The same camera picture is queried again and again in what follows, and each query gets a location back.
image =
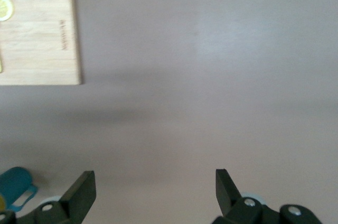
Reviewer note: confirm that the dark teal cup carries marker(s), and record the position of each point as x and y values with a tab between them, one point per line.
16	181

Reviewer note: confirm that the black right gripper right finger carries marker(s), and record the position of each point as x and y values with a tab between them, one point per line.
243	212

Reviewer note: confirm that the wooden cutting board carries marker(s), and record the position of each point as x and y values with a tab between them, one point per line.
39	36

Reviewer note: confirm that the brown table cover sheet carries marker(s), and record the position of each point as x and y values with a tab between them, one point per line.
185	76

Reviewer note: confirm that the lemon slice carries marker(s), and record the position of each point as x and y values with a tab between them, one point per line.
5	7

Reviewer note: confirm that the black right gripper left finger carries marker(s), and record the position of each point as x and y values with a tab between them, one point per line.
66	208

